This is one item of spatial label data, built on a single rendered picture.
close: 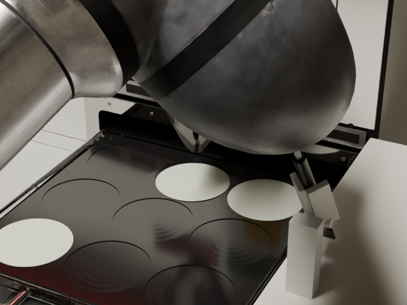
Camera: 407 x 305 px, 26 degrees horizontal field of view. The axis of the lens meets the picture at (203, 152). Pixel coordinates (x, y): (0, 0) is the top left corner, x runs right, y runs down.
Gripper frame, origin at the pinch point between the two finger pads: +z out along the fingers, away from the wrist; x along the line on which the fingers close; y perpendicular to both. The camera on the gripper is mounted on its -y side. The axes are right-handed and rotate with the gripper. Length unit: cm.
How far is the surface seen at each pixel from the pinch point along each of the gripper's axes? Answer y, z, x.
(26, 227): -2.0, 9.3, 21.6
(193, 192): 3.8, 9.2, 0.1
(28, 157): 30.0, 17.2, 24.1
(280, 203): 0.3, 9.3, -10.8
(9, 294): -8.7, 14.2, 23.6
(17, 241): -4.9, 9.3, 22.5
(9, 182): 22.4, 17.2, 26.4
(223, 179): 6.8, 9.2, -4.2
